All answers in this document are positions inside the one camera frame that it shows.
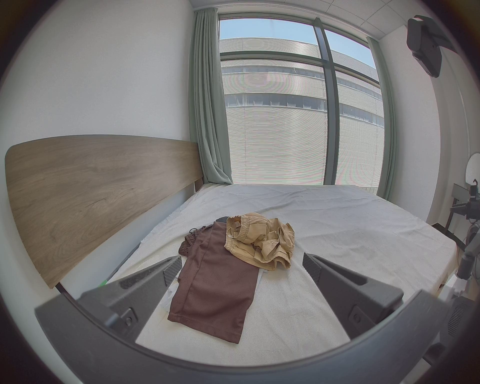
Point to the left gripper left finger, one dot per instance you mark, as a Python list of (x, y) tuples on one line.
[(123, 311)]

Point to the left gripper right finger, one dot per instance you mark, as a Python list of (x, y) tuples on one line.
[(352, 307)]

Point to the tan shorts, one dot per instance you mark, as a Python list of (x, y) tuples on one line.
[(262, 243)]

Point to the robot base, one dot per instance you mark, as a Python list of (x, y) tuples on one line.
[(459, 318)]

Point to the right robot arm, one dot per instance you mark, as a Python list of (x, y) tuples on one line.
[(468, 255)]

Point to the bed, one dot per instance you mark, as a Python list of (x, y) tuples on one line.
[(337, 232)]

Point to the brown shorts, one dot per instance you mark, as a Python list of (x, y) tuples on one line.
[(213, 285)]

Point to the window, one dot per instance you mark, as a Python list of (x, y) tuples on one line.
[(277, 142)]

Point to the blue-green curtain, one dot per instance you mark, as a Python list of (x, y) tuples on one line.
[(208, 112)]

